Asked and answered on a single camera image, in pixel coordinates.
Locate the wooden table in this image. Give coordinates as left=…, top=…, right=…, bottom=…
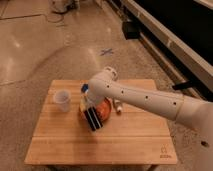
left=25, top=80, right=177, bottom=165

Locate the blue sponge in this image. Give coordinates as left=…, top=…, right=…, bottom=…
left=81, top=84, right=89, bottom=93

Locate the translucent plastic cup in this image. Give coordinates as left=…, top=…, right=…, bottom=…
left=53, top=90, right=71, bottom=112

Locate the orange ceramic bowl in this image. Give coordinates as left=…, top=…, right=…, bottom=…
left=78, top=96, right=113, bottom=124

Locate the white machine base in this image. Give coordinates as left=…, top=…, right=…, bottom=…
left=49, top=0, right=79, bottom=13

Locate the white tube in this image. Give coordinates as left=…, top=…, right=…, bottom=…
left=113, top=99, right=123, bottom=113

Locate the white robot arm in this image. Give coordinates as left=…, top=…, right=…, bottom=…
left=87, top=67, right=213, bottom=142

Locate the black box on floor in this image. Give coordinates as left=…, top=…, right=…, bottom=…
left=122, top=22, right=140, bottom=39

